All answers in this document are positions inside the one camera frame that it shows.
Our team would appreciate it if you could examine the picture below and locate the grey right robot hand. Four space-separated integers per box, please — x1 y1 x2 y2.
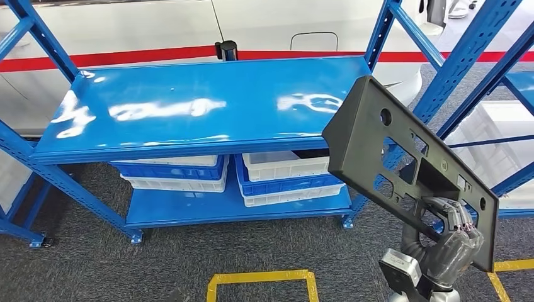
399 196 486 292

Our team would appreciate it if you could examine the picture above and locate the black plastic mounting plate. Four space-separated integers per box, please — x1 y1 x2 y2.
321 75 500 274

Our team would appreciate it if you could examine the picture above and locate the black plastic part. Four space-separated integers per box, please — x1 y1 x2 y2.
292 148 331 160

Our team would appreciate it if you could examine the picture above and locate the blue metal shelf rack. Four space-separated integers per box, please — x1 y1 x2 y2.
433 31 534 221
0 0 525 245
0 133 56 250

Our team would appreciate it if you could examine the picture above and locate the yellow floor tape square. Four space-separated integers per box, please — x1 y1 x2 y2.
206 269 320 302
487 259 534 302

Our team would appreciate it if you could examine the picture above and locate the large white plastic crate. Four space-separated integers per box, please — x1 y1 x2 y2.
442 99 534 210

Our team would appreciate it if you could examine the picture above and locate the white wheeled base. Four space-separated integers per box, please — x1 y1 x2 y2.
448 0 479 20

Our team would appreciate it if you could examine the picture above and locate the dark grey upright panel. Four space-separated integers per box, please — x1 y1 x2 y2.
425 0 448 28

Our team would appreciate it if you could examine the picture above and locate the white car with red stripe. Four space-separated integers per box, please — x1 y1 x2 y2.
0 0 445 138

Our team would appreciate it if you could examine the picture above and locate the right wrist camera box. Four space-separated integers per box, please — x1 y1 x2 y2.
378 248 433 302

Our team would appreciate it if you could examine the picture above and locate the black barrier post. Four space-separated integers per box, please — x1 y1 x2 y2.
214 40 239 62

